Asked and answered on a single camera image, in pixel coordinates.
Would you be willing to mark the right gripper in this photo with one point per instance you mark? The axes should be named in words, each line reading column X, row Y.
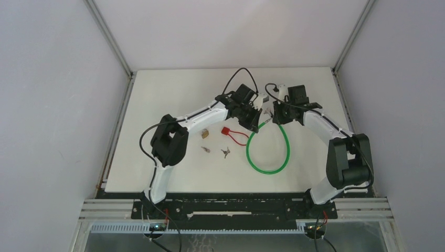
column 277, row 118

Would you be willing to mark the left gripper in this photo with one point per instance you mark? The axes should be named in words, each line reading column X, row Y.
column 255, row 121

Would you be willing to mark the green lock keys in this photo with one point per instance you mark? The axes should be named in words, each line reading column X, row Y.
column 268, row 112

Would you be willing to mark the red cable lock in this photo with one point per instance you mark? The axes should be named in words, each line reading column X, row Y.
column 240, row 138

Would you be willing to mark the red lock keys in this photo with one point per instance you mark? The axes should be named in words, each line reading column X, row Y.
column 226, row 152

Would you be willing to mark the brass padlock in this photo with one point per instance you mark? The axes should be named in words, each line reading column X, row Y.
column 204, row 133

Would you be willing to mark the green cable lock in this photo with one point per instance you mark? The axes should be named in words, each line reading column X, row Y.
column 285, row 162

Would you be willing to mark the brass padlock keys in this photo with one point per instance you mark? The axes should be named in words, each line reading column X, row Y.
column 207, row 150

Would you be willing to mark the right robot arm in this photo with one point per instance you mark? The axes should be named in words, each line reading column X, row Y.
column 349, row 159

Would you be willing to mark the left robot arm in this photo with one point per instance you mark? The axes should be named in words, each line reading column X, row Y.
column 165, row 143

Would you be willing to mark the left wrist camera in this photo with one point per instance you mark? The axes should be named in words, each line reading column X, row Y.
column 260, row 100

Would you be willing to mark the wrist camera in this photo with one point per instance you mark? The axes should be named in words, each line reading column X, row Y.
column 260, row 100
column 283, row 92

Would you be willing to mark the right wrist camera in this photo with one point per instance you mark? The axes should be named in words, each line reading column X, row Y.
column 283, row 92

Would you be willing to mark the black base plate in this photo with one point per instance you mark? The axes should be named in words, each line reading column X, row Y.
column 231, row 211

